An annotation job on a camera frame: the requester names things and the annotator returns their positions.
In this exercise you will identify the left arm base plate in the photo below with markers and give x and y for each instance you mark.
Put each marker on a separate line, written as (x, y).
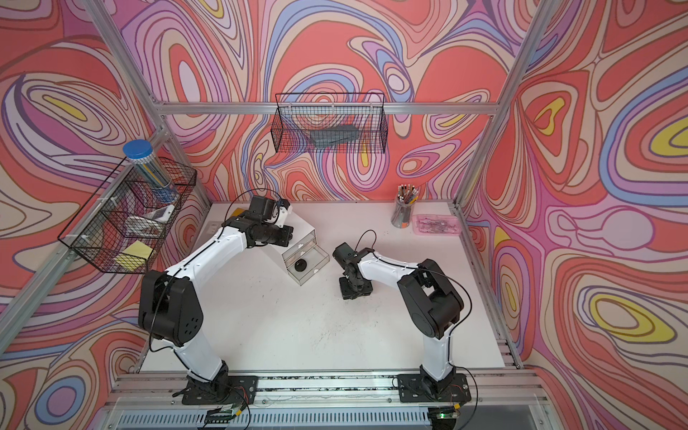
(239, 390)

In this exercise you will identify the black earphone case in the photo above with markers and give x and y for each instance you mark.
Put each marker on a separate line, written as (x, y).
(300, 265)

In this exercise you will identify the yellow sticky notes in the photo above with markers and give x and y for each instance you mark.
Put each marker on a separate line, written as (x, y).
(134, 257)

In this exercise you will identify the black wire basket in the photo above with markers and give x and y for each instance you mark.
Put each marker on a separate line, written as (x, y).
(116, 220)
(299, 113)

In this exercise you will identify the mesh pen holder cup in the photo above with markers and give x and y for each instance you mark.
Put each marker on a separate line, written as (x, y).
(405, 199)

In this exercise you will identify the white drawer cabinet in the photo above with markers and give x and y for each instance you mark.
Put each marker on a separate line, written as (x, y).
(302, 240)

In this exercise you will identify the pink transparent pencil case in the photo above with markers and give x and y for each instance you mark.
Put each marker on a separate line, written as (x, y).
(436, 225)

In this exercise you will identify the dark object in back basket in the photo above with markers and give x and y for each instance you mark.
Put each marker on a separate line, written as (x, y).
(334, 136)

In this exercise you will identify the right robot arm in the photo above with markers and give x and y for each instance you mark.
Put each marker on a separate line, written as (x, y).
(432, 302)

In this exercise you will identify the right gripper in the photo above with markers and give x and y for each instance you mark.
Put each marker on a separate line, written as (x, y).
(347, 292)

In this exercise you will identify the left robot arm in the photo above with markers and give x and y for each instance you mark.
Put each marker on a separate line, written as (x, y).
(170, 309)

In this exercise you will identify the white item in left basket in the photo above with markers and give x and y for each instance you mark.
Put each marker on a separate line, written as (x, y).
(161, 215)

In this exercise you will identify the clear bottom drawer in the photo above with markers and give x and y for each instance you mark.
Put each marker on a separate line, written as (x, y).
(316, 259)

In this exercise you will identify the black wire basket left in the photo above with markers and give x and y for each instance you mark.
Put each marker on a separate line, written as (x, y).
(116, 220)

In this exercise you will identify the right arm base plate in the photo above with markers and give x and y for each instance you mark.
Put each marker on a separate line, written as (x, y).
(417, 388)

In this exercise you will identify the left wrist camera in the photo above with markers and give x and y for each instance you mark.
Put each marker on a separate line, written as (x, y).
(267, 210)

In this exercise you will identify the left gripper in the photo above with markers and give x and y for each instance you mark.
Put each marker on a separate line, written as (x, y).
(286, 236)

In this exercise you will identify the black wire basket back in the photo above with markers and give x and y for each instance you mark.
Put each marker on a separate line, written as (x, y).
(299, 113)

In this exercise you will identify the blue lid pencil jar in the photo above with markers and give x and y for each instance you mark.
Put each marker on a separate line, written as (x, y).
(140, 154)

